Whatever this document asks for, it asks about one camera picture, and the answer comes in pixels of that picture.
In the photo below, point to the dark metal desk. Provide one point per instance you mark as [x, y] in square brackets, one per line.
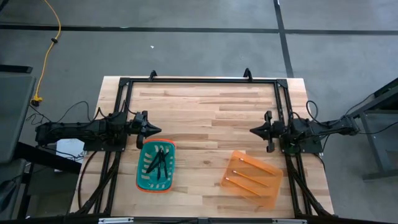
[390, 93]

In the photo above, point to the orange pencil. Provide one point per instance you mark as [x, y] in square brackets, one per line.
[256, 166]
[250, 179]
[242, 187]

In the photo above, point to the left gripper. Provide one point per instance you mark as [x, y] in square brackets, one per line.
[143, 132]

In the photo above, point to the grey desk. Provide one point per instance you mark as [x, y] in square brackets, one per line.
[14, 109]

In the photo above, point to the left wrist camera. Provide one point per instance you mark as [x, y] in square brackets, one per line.
[138, 120]

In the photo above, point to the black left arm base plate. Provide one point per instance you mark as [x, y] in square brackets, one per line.
[102, 147]

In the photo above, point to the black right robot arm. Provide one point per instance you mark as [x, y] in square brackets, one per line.
[329, 127]

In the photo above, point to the dark grey chair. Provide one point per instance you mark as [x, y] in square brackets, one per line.
[9, 186]

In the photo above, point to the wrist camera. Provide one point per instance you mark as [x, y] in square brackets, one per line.
[279, 128]
[138, 120]

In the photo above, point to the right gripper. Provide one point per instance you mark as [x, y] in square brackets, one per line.
[270, 133]

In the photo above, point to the black pen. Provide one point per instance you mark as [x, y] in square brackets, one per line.
[165, 172]
[159, 172]
[149, 169]

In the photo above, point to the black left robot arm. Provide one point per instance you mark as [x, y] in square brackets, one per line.
[77, 130]

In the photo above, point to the translucent orange plastic tray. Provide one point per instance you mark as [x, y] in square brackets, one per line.
[267, 196]

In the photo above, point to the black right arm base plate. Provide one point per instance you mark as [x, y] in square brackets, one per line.
[308, 148]

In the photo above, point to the green plastic basket orange rim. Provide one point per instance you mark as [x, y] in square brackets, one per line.
[141, 183]

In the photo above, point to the black aluminium table frame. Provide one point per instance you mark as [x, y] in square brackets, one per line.
[202, 81]

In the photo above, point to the black frame clamp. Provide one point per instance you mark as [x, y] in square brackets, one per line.
[247, 74]
[153, 75]

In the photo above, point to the white paper sheet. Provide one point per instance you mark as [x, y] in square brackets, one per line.
[70, 149]

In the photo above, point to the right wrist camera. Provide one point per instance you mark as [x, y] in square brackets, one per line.
[279, 128]

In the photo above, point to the silver metal bracket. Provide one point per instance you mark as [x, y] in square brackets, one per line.
[289, 221]
[115, 221]

